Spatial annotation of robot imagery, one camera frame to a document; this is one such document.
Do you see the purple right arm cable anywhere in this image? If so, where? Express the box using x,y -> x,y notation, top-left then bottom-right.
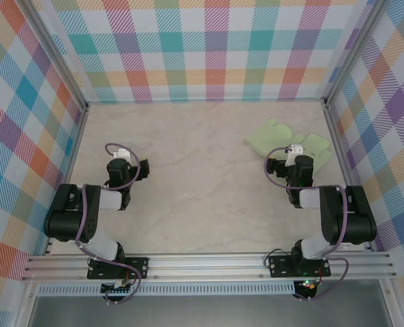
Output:
263,146 -> 351,302

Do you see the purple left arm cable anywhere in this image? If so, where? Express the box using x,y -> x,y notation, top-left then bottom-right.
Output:
74,142 -> 143,305

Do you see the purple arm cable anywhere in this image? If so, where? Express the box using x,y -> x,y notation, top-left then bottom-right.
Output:
263,146 -> 351,302
74,142 -> 143,305

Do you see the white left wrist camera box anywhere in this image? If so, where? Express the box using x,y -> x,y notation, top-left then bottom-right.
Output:
110,148 -> 131,163

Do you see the light green paper box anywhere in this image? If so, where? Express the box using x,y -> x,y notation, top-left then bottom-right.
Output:
244,117 -> 332,171

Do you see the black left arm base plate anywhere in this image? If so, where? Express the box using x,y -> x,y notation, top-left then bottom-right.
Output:
87,257 -> 151,281

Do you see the aluminium table side rail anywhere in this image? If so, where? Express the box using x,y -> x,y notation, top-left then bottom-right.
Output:
324,104 -> 375,253
43,105 -> 90,256

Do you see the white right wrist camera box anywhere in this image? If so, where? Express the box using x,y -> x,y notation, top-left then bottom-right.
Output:
285,144 -> 306,168

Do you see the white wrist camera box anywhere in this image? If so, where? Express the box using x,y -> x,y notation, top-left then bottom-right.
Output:
285,144 -> 306,168
110,148 -> 131,163

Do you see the aluminium frame post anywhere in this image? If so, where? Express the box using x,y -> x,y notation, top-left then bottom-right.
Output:
19,0 -> 89,113
324,0 -> 390,106

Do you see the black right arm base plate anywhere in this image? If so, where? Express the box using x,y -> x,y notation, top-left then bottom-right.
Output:
268,255 -> 332,279

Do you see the slotted grey cable duct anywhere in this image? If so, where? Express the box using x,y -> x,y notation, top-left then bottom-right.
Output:
37,284 -> 296,296

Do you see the aluminium mounting rail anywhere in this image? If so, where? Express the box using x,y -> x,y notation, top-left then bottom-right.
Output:
20,251 -> 397,282

